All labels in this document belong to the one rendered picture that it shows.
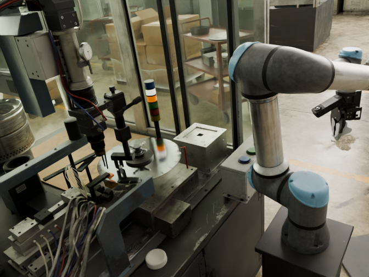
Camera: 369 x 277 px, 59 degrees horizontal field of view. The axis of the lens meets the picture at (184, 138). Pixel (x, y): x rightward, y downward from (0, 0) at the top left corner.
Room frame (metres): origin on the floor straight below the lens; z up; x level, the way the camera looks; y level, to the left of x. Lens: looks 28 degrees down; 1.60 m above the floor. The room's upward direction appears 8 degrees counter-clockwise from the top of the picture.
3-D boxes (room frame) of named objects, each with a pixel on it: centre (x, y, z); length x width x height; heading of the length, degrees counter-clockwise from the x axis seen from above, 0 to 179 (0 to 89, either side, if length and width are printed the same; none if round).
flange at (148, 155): (1.09, 0.19, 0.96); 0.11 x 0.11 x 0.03
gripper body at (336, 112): (1.11, -0.63, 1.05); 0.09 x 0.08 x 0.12; 91
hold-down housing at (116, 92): (1.02, 0.21, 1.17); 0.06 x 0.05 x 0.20; 131
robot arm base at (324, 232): (0.77, -0.36, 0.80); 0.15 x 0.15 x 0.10
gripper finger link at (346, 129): (1.09, -0.63, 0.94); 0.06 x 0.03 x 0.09; 91
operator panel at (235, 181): (1.12, -0.25, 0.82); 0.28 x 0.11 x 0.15; 140
